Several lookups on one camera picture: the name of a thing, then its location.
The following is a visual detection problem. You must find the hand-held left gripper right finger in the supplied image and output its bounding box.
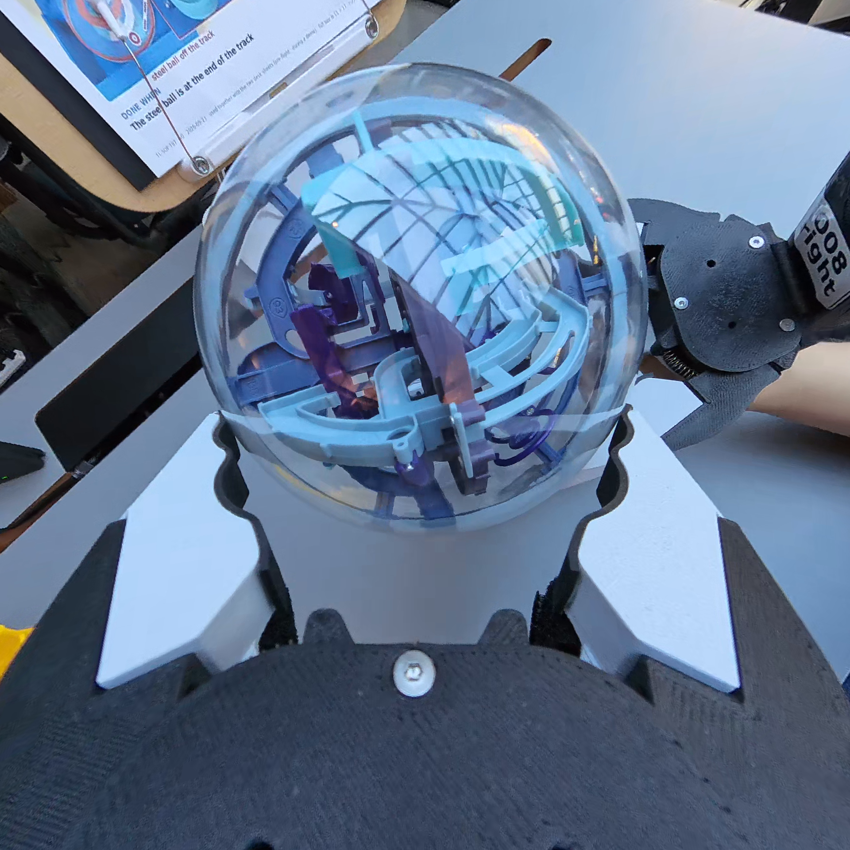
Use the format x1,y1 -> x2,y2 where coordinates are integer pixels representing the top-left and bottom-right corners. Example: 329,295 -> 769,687
531,405 -> 741,692

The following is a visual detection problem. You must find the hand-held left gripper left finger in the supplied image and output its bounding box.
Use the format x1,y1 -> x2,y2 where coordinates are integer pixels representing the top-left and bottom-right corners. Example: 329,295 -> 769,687
96,412 -> 293,688

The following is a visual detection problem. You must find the clear plastic maze ball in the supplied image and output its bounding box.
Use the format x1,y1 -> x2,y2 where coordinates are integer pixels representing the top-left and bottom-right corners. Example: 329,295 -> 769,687
193,63 -> 648,532

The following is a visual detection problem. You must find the person's right forearm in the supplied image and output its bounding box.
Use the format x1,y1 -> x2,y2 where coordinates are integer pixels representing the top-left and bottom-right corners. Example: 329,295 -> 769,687
750,342 -> 850,426

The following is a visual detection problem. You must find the black desk mat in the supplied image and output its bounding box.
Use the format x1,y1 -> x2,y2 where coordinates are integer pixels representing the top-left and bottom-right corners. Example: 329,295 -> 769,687
35,312 -> 203,474

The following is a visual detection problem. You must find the small black device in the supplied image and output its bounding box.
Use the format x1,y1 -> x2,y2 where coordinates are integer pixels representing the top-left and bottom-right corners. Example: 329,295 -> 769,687
0,441 -> 47,480

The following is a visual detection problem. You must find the instruction sheet on stand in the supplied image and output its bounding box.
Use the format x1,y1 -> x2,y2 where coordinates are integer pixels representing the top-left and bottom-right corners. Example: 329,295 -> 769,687
0,0 -> 409,213

